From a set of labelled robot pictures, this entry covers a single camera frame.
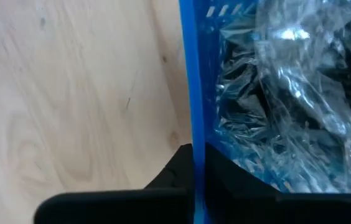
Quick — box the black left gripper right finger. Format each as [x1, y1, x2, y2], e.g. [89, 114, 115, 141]
[205, 142, 351, 224]

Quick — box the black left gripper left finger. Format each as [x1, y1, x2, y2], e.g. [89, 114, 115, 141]
[33, 143, 195, 224]

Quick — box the blue plastic basket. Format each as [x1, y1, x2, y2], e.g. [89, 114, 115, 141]
[178, 0, 351, 224]

